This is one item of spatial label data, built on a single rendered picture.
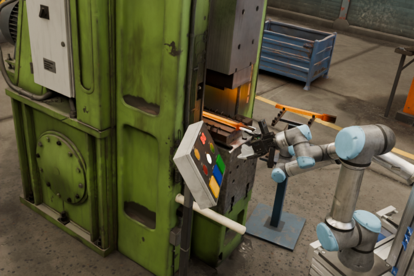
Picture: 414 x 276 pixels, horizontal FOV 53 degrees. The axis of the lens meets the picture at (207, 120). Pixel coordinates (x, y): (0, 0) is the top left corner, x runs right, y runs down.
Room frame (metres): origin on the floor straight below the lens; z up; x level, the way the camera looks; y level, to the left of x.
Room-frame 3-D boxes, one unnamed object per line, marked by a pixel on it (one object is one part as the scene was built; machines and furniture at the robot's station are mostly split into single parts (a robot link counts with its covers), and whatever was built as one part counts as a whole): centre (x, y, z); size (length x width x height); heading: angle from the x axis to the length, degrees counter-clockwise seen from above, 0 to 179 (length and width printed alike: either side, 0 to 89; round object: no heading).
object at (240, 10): (2.35, -0.02, 1.56); 0.42 x 0.39 x 0.40; 58
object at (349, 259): (1.39, -0.69, 0.87); 0.15 x 0.15 x 0.10
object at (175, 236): (1.96, 0.12, 0.36); 0.09 x 0.07 x 0.12; 148
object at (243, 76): (2.31, 0.00, 1.32); 0.42 x 0.20 x 0.10; 58
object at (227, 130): (2.31, 0.00, 0.96); 0.42 x 0.20 x 0.09; 58
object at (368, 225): (1.39, -0.69, 0.98); 0.13 x 0.12 x 0.14; 111
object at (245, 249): (2.17, -0.21, 0.01); 0.58 x 0.39 x 0.01; 148
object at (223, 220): (1.86, -0.07, 0.62); 0.44 x 0.05 x 0.05; 58
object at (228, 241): (2.36, -0.02, 0.23); 0.55 x 0.37 x 0.47; 58
